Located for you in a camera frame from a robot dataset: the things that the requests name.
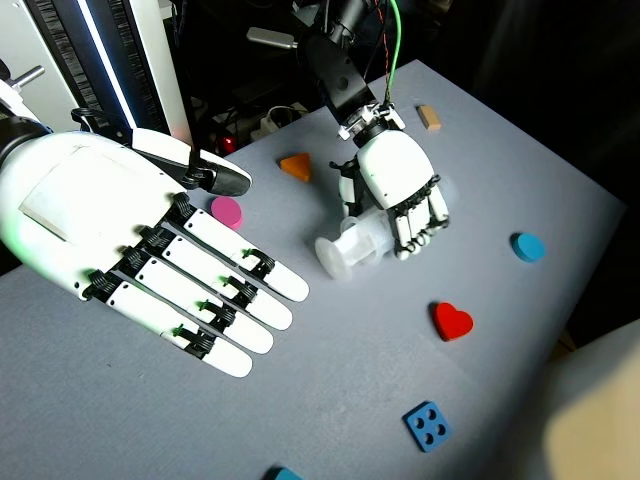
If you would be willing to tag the red heart block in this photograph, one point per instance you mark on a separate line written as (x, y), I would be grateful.
(451, 321)

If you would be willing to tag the grey table cloth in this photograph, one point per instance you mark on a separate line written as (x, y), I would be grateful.
(325, 375)

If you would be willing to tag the pink round block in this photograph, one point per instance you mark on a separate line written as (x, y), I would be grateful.
(226, 211)

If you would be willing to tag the blue square four-hole block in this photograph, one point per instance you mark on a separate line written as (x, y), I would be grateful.
(429, 440)

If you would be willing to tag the glowing red power switch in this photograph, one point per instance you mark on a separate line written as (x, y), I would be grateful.
(228, 144)

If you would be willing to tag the blue round block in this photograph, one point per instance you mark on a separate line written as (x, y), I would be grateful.
(527, 246)

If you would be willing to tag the white column with black strips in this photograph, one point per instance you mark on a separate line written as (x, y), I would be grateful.
(150, 60)

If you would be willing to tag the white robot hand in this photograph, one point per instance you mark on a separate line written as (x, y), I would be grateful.
(395, 170)
(100, 210)

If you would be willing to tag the grey usb hub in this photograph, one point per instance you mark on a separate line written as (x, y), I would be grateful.
(270, 37)

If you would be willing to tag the tan wooden rectangular block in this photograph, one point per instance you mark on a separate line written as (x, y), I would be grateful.
(430, 117)

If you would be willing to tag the orange triangle block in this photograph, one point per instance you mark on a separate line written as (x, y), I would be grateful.
(296, 166)

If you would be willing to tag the white power strip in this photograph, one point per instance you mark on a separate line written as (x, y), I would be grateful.
(272, 122)

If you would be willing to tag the teal trapezoid block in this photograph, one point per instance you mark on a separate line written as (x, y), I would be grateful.
(284, 474)

